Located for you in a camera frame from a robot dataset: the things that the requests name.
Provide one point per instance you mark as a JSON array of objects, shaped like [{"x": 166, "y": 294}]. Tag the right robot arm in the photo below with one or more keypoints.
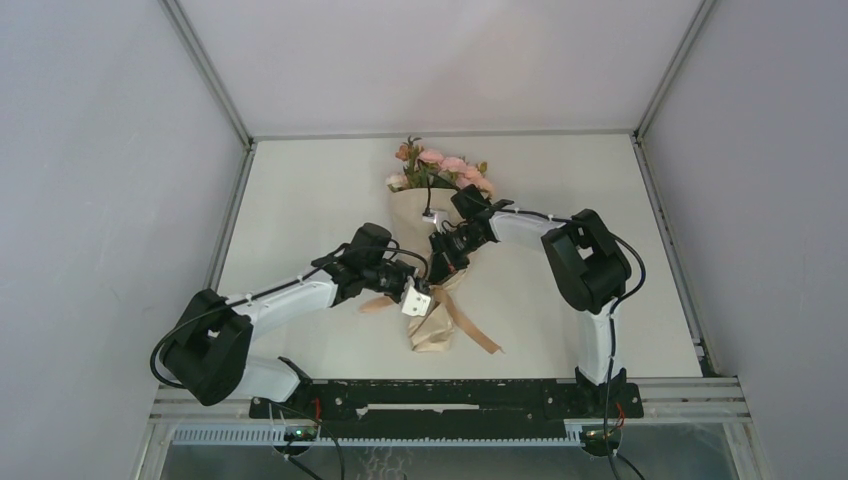
[{"x": 588, "y": 262}]

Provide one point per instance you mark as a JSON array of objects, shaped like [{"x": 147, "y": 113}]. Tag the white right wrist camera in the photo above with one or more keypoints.
[{"x": 435, "y": 217}]

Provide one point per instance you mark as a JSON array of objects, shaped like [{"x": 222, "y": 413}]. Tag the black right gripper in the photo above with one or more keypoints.
[{"x": 444, "y": 262}]

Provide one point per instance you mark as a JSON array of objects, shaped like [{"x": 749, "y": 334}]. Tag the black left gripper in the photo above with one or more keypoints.
[{"x": 408, "y": 272}]

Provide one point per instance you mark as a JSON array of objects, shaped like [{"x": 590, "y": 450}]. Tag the pink fake rose sprig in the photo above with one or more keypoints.
[{"x": 413, "y": 173}]

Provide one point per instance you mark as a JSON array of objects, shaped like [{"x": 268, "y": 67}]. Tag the aluminium frame rail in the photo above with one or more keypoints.
[{"x": 645, "y": 400}]

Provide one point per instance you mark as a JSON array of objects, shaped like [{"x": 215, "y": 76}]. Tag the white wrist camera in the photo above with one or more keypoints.
[
  {"x": 435, "y": 217},
  {"x": 415, "y": 303}
]

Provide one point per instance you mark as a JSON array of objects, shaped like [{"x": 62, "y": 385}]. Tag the black mounting base rail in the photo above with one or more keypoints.
[{"x": 409, "y": 425}]

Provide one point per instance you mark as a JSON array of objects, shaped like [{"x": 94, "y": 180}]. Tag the white slotted cable duct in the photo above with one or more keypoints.
[{"x": 266, "y": 435}]

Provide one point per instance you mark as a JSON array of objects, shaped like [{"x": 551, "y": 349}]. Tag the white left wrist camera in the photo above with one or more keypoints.
[{"x": 415, "y": 303}]

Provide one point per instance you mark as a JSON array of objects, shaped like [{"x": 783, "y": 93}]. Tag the tan ribbon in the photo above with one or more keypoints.
[{"x": 434, "y": 331}]

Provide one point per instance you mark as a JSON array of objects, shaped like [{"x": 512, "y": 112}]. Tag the pink fake rose stem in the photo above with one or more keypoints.
[{"x": 457, "y": 170}]

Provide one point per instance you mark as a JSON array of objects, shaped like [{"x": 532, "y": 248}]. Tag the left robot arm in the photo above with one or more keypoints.
[{"x": 209, "y": 351}]

